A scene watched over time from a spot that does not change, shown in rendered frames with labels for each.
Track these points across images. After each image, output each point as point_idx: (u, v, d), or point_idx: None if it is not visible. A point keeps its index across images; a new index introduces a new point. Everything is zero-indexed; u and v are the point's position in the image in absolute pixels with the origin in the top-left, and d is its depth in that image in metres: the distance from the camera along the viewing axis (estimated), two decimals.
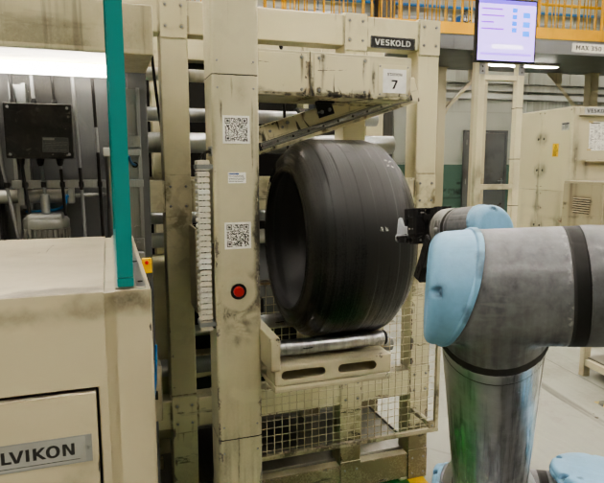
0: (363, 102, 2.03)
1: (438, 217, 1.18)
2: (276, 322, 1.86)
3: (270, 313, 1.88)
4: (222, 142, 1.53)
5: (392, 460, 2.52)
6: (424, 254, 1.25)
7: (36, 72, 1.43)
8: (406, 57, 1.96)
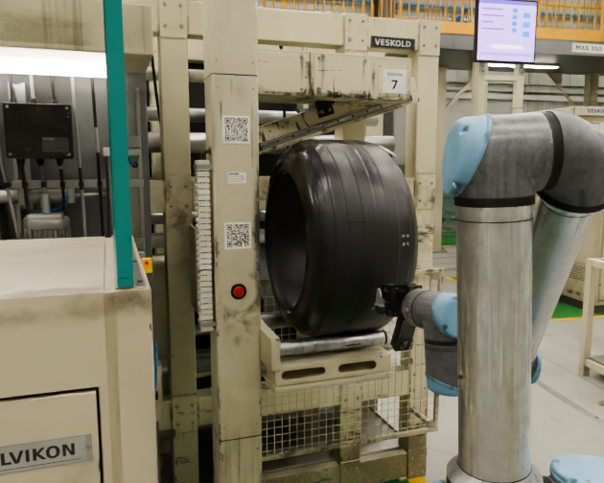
0: (363, 102, 2.03)
1: (409, 298, 1.31)
2: None
3: (272, 324, 1.86)
4: (222, 142, 1.53)
5: (392, 460, 2.52)
6: (398, 327, 1.38)
7: (36, 72, 1.43)
8: (406, 57, 1.96)
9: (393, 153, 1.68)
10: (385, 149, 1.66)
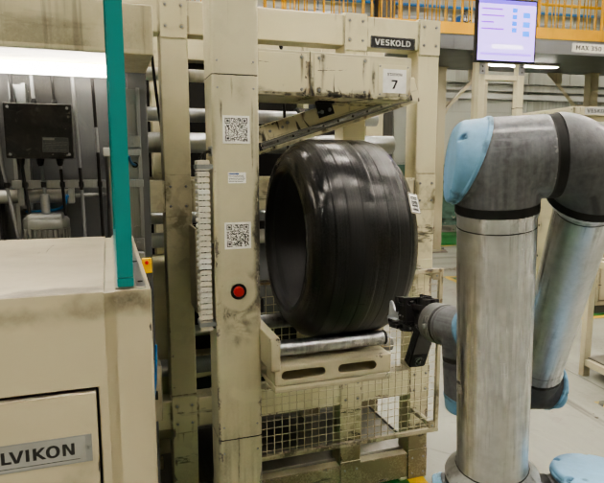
0: (363, 102, 2.03)
1: (426, 312, 1.24)
2: (273, 313, 1.89)
3: None
4: (222, 142, 1.53)
5: (392, 460, 2.52)
6: (413, 342, 1.32)
7: (36, 72, 1.43)
8: (406, 57, 1.96)
9: (418, 205, 1.56)
10: (411, 206, 1.53)
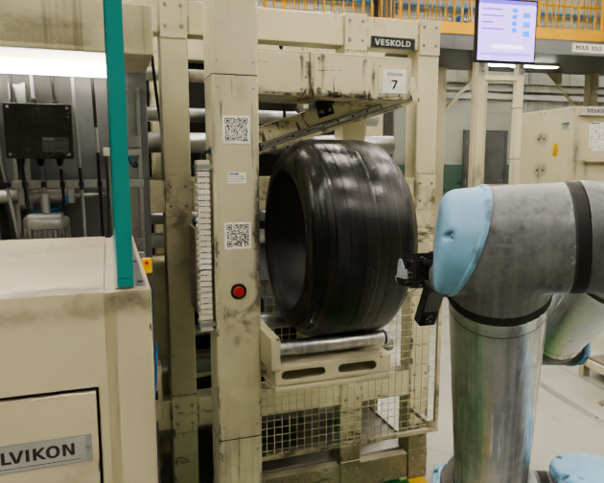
0: (363, 102, 2.03)
1: None
2: (276, 321, 1.86)
3: (269, 313, 1.88)
4: (222, 142, 1.53)
5: (392, 460, 2.52)
6: (424, 299, 1.26)
7: (36, 72, 1.43)
8: (406, 57, 1.96)
9: None
10: None
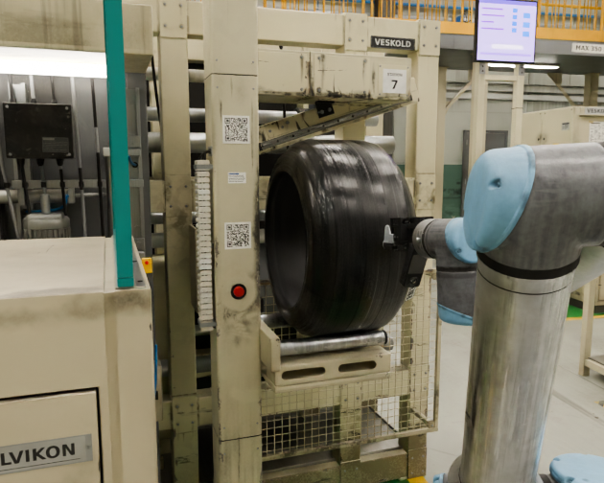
0: (363, 102, 2.03)
1: (420, 227, 1.24)
2: (273, 313, 1.88)
3: None
4: (222, 142, 1.53)
5: (392, 460, 2.52)
6: (408, 262, 1.32)
7: (36, 72, 1.43)
8: (406, 57, 1.96)
9: (414, 291, 1.60)
10: (406, 296, 1.58)
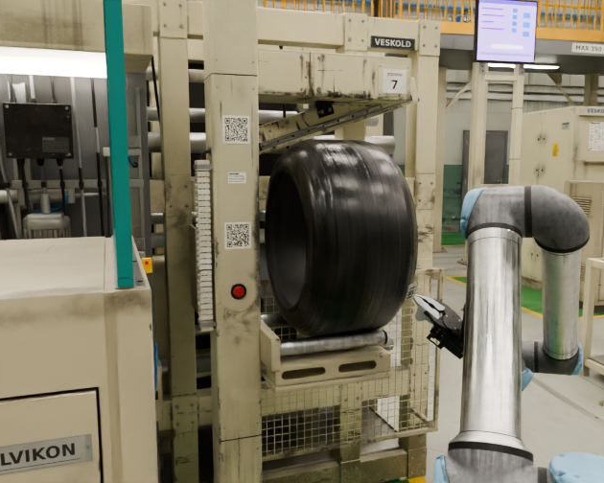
0: (363, 102, 2.03)
1: None
2: (274, 313, 1.88)
3: None
4: (222, 142, 1.53)
5: (392, 460, 2.52)
6: None
7: (36, 72, 1.43)
8: (406, 57, 1.96)
9: (414, 291, 1.60)
10: (406, 296, 1.58)
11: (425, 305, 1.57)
